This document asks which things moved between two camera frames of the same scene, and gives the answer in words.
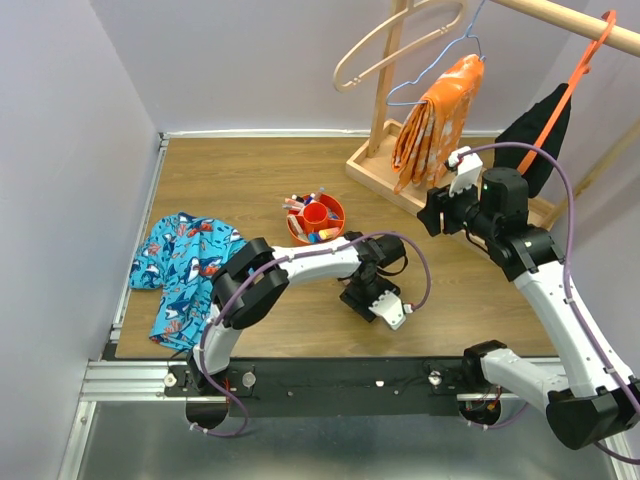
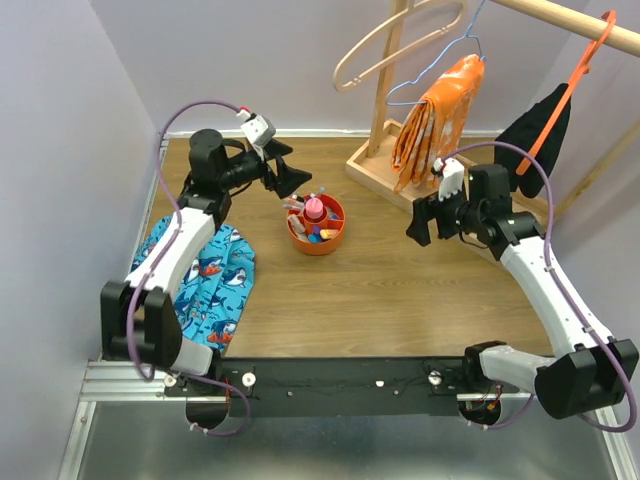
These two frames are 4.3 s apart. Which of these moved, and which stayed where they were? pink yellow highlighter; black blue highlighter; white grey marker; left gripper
Moved: left gripper
Stayed: white grey marker; pink yellow highlighter; black blue highlighter
